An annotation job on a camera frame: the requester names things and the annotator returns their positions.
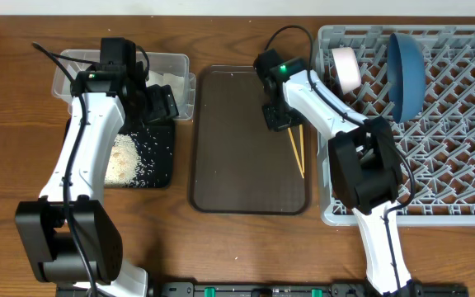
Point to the dark blue plate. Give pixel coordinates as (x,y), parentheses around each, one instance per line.
(406,73)

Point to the pile of rice scraps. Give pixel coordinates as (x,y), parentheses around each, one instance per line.
(132,162)

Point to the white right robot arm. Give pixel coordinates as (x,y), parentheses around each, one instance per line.
(363,164)

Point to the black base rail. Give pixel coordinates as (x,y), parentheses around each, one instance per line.
(412,289)

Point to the brown serving tray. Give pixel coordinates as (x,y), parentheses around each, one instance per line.
(239,166)

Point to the beige bowl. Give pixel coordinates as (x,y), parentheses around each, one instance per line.
(347,69)

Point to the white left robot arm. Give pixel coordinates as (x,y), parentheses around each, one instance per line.
(68,237)

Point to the grey dishwasher rack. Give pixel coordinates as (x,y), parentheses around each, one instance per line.
(439,143)

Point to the wooden chopstick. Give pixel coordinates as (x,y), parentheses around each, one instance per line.
(301,140)
(296,151)

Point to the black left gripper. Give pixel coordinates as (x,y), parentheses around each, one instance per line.
(160,104)

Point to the black tray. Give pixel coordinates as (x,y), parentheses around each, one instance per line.
(165,138)

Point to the clear plastic bin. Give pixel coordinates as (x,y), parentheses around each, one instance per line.
(177,64)

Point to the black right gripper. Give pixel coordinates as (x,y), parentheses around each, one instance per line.
(274,121)

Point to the white paper napkin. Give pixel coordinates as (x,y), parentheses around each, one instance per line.
(176,83)

